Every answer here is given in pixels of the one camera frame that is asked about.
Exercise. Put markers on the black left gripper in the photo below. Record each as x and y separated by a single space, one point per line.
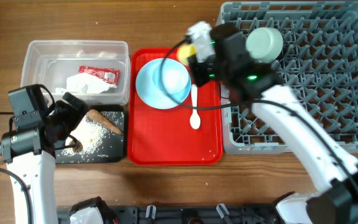
74 116

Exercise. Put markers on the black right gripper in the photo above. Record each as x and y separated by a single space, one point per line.
195 70

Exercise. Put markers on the white napkin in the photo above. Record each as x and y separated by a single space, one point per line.
84 83

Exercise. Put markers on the white rice pile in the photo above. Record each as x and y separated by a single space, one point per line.
97 141

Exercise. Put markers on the mint green bowl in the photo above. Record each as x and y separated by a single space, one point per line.
264 44

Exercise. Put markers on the brown meat scrap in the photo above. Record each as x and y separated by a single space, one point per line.
76 147

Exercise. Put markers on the red ketchup sachet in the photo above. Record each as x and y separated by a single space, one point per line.
108 75

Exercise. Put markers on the yellow plastic cup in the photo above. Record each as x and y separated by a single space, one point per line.
184 52

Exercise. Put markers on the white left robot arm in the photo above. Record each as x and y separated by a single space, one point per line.
36 132

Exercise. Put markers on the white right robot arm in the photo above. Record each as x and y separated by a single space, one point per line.
333 171

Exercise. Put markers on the grey-blue dishwasher rack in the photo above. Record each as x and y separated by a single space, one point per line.
319 59

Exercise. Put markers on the black tray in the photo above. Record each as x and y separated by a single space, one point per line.
114 113

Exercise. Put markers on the clear plastic storage box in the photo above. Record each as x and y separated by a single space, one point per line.
51 62

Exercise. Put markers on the light blue bowl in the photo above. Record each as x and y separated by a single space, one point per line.
174 77

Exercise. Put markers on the white plastic spoon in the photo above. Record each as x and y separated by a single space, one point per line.
195 120

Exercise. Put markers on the light blue plate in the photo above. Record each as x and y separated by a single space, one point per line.
152 96

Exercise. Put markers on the red plastic tray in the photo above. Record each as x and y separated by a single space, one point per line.
165 137

